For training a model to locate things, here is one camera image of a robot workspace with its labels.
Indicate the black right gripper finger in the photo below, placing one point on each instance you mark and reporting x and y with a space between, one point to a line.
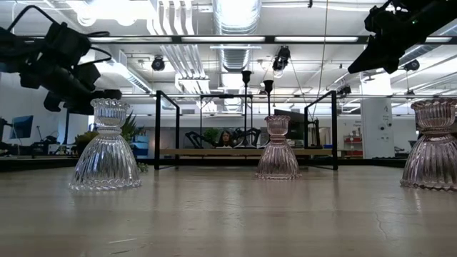
371 53
392 64

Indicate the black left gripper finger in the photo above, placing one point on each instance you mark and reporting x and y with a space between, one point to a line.
71 106
107 94

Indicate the clear ribbed glass candle holder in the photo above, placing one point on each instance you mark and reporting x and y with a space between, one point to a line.
107 160

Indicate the pink ribbed glass candle holder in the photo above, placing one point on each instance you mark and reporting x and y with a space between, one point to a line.
277 157
432 157

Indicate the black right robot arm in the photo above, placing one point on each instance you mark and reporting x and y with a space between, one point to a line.
432 21

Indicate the background black robot arm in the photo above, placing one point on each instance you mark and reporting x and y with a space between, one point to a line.
195 140

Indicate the black ceiling spotlight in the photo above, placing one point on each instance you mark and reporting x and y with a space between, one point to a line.
412 65
344 90
158 63

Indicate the potted green succulent plant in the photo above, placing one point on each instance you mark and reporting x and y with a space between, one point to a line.
129 130

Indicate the monitor with blue screen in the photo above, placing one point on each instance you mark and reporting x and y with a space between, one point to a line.
21 126

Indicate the blue storage bin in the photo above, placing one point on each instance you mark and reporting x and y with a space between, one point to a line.
142 146

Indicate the white building column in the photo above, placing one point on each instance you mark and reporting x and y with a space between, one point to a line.
376 128

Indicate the red storage shelf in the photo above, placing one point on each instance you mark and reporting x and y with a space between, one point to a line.
353 142

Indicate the black computer monitor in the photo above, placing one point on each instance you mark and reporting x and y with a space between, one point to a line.
298 125

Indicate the tall black metal candlestick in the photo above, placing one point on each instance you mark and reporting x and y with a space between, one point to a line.
246 76
268 85

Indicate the person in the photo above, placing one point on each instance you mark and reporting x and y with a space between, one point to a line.
225 139

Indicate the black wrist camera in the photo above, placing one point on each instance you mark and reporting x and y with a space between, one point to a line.
68 43

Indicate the black overhead camera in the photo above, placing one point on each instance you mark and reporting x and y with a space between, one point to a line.
282 59

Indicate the black rig frame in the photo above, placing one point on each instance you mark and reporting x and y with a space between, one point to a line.
269 39

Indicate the wooden shelf with black frame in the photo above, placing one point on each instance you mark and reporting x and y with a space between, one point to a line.
214 152

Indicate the silver ventilation duct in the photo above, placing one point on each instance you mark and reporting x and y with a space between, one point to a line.
235 21

